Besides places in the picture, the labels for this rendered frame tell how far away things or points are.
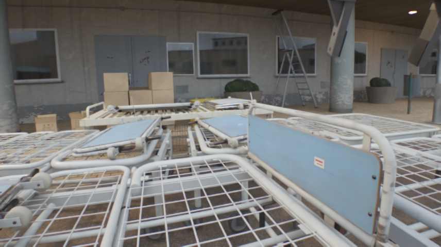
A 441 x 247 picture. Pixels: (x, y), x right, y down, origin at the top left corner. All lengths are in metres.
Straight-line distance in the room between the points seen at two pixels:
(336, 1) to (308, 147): 0.47
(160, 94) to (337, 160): 3.70
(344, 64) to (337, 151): 5.88
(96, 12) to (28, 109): 3.12
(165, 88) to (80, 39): 3.40
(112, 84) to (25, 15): 3.94
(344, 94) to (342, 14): 6.13
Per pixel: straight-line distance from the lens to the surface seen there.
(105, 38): 6.66
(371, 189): 0.60
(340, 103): 6.49
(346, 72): 6.49
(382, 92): 9.47
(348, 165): 0.63
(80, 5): 7.04
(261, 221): 1.01
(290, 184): 0.85
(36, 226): 0.95
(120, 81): 4.05
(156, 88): 4.08
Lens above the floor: 0.88
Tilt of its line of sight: 7 degrees down
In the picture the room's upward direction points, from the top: 1 degrees counter-clockwise
